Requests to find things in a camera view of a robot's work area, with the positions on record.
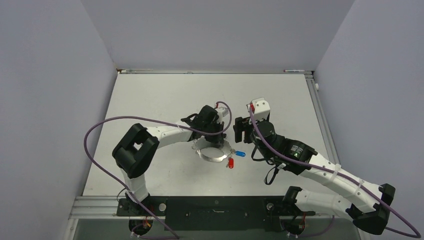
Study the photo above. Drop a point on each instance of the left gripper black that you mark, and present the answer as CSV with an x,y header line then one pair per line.
x,y
216,139

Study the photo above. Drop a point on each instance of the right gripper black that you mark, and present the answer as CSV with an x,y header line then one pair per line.
x,y
243,124

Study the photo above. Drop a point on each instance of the blue-headed key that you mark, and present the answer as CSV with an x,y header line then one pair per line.
x,y
240,153

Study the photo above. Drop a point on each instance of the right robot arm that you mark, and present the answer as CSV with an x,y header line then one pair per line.
x,y
364,203

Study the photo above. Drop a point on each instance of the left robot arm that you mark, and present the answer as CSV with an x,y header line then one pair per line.
x,y
135,151

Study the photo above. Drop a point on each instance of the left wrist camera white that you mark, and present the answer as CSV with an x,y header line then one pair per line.
x,y
222,112

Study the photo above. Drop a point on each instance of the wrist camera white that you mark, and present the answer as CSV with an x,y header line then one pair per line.
x,y
222,112
260,109

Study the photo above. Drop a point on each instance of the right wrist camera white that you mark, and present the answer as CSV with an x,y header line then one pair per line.
x,y
260,109

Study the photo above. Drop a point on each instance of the aluminium frame rail right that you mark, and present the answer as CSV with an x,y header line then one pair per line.
x,y
330,147

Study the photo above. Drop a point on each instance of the aluminium frame rail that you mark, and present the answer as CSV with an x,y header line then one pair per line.
x,y
330,147
233,71

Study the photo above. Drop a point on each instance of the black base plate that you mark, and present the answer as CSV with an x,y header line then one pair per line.
x,y
213,213

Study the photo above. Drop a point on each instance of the aluminium frame rail back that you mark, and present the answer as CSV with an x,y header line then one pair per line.
x,y
233,71

